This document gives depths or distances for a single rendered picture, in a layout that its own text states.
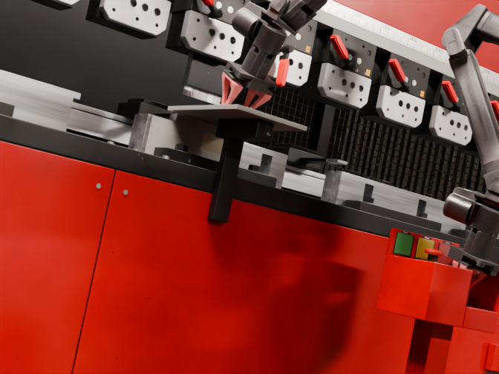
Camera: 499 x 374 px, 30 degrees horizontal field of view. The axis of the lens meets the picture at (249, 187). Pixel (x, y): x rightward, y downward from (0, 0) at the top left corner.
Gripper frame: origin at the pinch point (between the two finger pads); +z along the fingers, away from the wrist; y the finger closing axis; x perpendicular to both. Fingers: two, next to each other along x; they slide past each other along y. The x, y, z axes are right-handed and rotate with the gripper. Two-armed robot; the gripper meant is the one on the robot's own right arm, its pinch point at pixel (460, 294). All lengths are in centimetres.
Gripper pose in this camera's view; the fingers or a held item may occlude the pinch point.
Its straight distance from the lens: 208.2
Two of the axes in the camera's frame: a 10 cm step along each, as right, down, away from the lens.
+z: -3.4, 9.3, 1.3
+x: -8.3, -2.4, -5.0
